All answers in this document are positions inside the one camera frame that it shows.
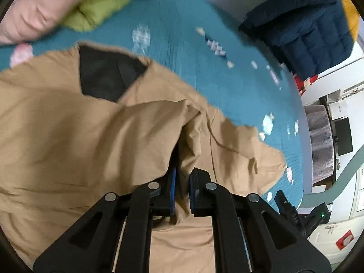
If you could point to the pink duvet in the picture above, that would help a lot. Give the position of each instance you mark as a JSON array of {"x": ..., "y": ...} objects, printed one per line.
[{"x": 27, "y": 20}]

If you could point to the grey patterned fabric bin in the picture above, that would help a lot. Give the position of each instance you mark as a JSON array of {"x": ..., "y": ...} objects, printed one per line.
[{"x": 322, "y": 144}]

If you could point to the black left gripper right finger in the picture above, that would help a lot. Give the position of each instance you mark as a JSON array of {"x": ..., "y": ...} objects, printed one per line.
[{"x": 248, "y": 234}]

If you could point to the lime green blanket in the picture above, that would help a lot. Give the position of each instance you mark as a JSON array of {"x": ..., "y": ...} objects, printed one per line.
[{"x": 89, "y": 14}]

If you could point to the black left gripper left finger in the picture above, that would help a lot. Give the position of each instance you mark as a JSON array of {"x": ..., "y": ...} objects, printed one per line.
[{"x": 114, "y": 235}]

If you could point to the black computer monitor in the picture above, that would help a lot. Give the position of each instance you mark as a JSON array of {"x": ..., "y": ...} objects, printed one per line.
[{"x": 343, "y": 137}]

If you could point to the navy and yellow puffer jacket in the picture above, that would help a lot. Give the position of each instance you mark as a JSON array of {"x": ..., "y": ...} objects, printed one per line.
[{"x": 308, "y": 36}]

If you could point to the tan padded coat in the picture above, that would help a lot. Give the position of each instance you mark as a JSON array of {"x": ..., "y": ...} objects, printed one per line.
[{"x": 79, "y": 123}]

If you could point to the red cartoon plush pillow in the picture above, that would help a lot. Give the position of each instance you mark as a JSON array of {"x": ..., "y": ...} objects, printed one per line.
[{"x": 303, "y": 85}]

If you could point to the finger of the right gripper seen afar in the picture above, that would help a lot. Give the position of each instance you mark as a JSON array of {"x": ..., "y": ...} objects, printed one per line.
[{"x": 286, "y": 209}]

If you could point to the teal quilted bedspread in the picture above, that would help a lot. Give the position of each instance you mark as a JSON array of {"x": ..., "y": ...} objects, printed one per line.
[{"x": 202, "y": 45}]

